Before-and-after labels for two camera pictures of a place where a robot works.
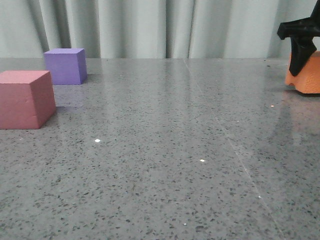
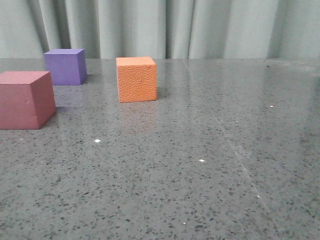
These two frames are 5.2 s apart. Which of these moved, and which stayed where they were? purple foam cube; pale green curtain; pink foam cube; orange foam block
Moved: orange foam block
Stayed: pale green curtain; pink foam cube; purple foam cube
